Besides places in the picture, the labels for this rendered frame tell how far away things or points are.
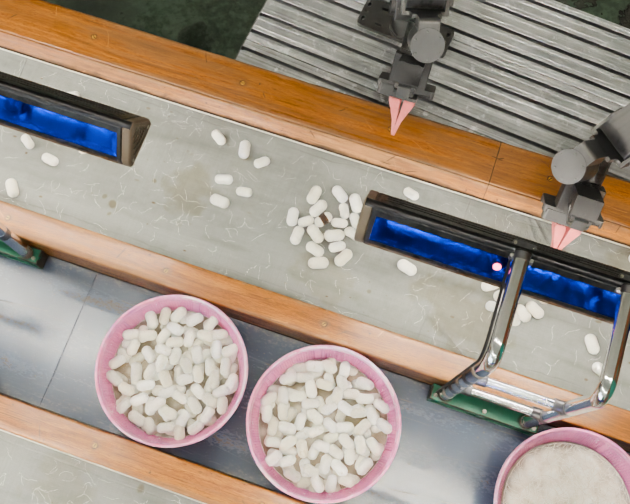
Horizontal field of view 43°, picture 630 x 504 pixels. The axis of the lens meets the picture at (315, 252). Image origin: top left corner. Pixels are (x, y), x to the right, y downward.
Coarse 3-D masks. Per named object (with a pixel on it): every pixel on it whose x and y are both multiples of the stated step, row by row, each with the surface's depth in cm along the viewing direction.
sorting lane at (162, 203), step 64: (0, 64) 158; (0, 128) 154; (192, 128) 155; (0, 192) 151; (64, 192) 151; (128, 192) 151; (192, 192) 151; (256, 192) 151; (384, 192) 151; (448, 192) 151; (192, 256) 147; (256, 256) 147; (384, 256) 148; (384, 320) 144; (448, 320) 144; (576, 320) 144; (576, 384) 141
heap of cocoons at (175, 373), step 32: (160, 320) 144; (192, 320) 144; (128, 352) 142; (160, 352) 142; (192, 352) 142; (224, 352) 142; (128, 384) 141; (160, 384) 142; (192, 384) 142; (224, 384) 141; (128, 416) 139; (160, 416) 141; (192, 416) 140
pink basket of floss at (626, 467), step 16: (544, 432) 136; (560, 432) 137; (576, 432) 136; (592, 432) 136; (528, 448) 139; (592, 448) 139; (608, 448) 137; (512, 464) 139; (624, 464) 136; (624, 480) 138; (496, 496) 133
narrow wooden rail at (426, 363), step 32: (32, 224) 146; (64, 224) 146; (64, 256) 149; (96, 256) 145; (128, 256) 145; (160, 256) 145; (160, 288) 147; (192, 288) 143; (224, 288) 143; (256, 288) 143; (256, 320) 145; (288, 320) 142; (320, 320) 142; (352, 320) 142; (384, 352) 140; (416, 352) 140; (448, 352) 140; (512, 384) 139; (544, 384) 139; (576, 416) 137; (608, 416) 137
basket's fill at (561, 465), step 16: (544, 448) 139; (560, 448) 139; (576, 448) 139; (528, 464) 138; (544, 464) 138; (560, 464) 138; (576, 464) 138; (592, 464) 138; (608, 464) 138; (512, 480) 138; (528, 480) 137; (544, 480) 137; (560, 480) 137; (576, 480) 138; (592, 480) 138; (608, 480) 138; (512, 496) 136; (528, 496) 137; (544, 496) 136; (560, 496) 136; (576, 496) 136; (592, 496) 136; (608, 496) 136; (624, 496) 137
